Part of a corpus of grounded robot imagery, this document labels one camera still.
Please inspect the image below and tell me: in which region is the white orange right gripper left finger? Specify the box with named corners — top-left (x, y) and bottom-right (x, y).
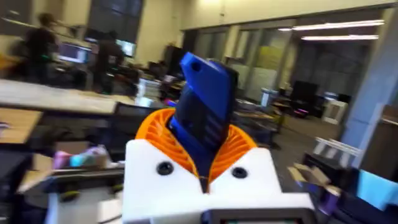
top-left (123, 108), bottom-right (203, 223)

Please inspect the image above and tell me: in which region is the white orange right gripper right finger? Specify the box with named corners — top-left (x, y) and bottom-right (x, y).
top-left (207, 124), bottom-right (315, 212)

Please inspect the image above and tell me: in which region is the blue electric screwdriver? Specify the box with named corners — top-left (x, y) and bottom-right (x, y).
top-left (167, 52), bottom-right (239, 180)

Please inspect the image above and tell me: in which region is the black office chair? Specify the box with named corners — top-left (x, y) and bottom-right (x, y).
top-left (93, 101), bottom-right (165, 159)

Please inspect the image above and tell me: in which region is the open cardboard box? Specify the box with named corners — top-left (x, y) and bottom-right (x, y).
top-left (287, 162), bottom-right (342, 215)

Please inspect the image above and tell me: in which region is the cardboard box with colourful items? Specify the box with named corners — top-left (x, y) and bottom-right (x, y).
top-left (30, 141), bottom-right (109, 171)

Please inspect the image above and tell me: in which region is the white cabinet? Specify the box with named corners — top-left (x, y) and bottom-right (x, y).
top-left (321, 99), bottom-right (349, 126)

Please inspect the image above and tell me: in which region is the long pale desk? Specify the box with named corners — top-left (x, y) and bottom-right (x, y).
top-left (0, 78), bottom-right (137, 116)

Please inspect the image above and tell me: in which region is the person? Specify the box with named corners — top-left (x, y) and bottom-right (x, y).
top-left (24, 12), bottom-right (60, 83)
top-left (93, 30), bottom-right (124, 94)

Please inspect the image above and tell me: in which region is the computer monitor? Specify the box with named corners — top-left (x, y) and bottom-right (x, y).
top-left (58, 42), bottom-right (91, 64)
top-left (116, 39), bottom-right (137, 57)

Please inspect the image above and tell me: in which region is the wooden desk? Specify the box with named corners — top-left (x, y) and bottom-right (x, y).
top-left (0, 107), bottom-right (44, 146)

